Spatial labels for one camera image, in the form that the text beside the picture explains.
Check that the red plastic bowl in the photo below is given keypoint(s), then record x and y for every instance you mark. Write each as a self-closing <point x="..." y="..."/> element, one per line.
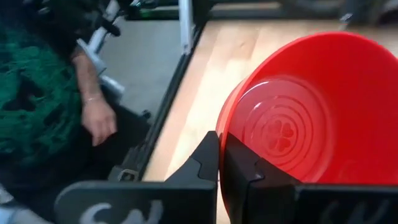
<point x="326" y="109"/>

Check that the person's forearm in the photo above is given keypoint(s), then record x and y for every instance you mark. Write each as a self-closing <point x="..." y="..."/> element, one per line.
<point x="85" y="74"/>

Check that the person's hand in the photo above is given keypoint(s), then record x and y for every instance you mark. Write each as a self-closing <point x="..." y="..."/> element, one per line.
<point x="99" y="119"/>

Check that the white metal chair frame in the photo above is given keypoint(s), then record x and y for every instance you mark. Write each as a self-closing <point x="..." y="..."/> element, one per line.
<point x="99" y="37"/>

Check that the white metal post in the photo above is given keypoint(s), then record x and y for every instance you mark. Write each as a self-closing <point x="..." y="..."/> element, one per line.
<point x="186" y="28"/>

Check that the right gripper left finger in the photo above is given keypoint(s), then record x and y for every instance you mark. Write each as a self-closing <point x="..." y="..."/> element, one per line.
<point x="155" y="202"/>

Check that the black table border frame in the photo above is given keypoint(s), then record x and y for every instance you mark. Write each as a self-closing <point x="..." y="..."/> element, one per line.
<point x="161" y="109"/>

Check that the person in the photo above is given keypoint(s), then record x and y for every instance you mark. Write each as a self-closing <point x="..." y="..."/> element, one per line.
<point x="31" y="93"/>

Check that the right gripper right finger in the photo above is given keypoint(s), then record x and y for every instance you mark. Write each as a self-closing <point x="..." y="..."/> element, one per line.
<point x="280" y="202"/>

